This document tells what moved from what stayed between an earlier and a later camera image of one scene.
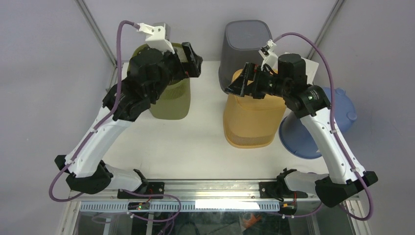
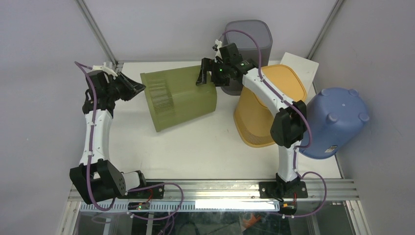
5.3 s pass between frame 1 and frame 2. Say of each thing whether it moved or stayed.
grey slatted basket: stayed
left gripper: moved
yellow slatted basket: moved
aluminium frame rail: stayed
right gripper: moved
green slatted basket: moved
